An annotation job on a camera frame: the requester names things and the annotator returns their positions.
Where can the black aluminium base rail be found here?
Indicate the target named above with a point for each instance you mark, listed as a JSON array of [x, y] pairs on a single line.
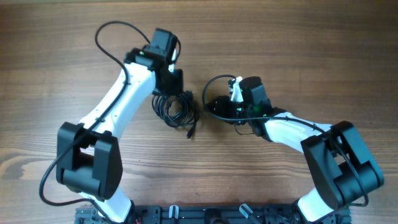
[[217, 214]]

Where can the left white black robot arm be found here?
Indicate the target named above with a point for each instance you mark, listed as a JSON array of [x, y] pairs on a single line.
[[88, 156]]

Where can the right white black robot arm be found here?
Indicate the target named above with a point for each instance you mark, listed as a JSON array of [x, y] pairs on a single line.
[[342, 167]]

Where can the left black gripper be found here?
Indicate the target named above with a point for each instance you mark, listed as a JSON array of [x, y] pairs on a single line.
[[177, 87]]

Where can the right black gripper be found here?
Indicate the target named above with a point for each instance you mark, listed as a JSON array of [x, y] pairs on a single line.
[[222, 109]]

